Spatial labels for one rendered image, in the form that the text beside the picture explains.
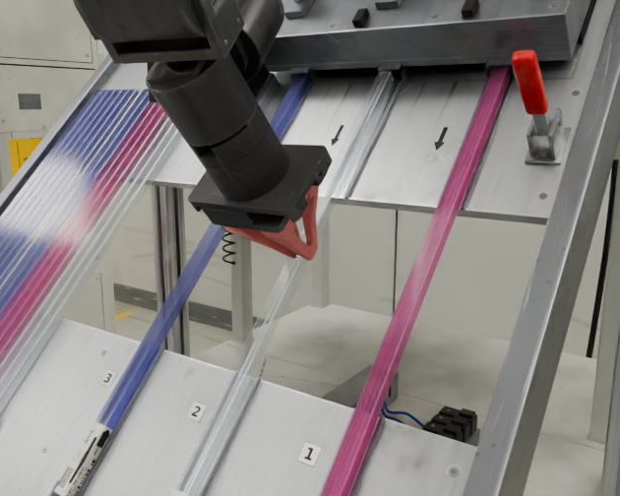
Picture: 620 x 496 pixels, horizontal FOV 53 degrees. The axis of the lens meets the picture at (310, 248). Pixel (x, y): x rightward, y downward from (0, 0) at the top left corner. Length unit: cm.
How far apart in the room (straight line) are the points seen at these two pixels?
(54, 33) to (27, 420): 136
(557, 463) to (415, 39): 56
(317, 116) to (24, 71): 124
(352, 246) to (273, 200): 215
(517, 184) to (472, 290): 188
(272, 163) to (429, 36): 23
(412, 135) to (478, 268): 180
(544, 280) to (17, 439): 47
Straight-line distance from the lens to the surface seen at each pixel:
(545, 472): 88
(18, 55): 181
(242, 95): 43
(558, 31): 58
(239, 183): 45
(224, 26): 39
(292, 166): 47
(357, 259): 259
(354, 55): 67
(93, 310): 198
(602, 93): 56
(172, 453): 52
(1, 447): 66
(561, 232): 48
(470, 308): 242
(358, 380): 96
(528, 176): 53
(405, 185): 56
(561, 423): 100
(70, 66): 189
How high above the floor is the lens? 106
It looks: 13 degrees down
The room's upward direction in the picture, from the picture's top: straight up
